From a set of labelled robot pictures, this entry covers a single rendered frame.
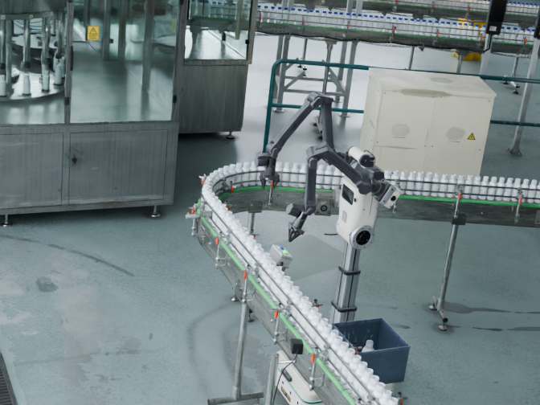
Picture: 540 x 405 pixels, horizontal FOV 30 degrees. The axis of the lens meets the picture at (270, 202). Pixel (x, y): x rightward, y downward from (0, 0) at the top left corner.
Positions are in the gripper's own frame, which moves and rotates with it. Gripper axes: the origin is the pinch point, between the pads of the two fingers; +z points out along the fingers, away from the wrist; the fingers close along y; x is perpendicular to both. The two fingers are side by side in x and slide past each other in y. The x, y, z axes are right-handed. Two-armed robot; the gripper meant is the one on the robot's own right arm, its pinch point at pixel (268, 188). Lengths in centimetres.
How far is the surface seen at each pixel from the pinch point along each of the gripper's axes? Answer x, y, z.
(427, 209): -58, -154, 50
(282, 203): -90, -55, 52
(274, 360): 171, 68, 4
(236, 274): 14, 21, 48
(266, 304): 59, 21, 44
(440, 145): -251, -291, 78
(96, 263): -192, 50, 141
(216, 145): -445, -142, 143
